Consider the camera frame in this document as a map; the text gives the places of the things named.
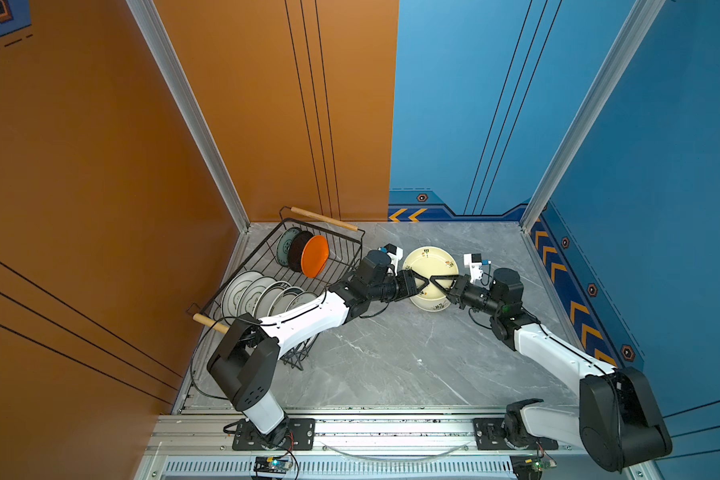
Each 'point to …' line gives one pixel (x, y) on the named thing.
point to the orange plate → (314, 255)
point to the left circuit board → (271, 465)
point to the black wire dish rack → (345, 249)
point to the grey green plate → (283, 245)
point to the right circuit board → (529, 467)
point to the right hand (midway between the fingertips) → (429, 282)
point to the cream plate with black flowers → (431, 305)
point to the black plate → (295, 249)
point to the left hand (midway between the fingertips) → (427, 282)
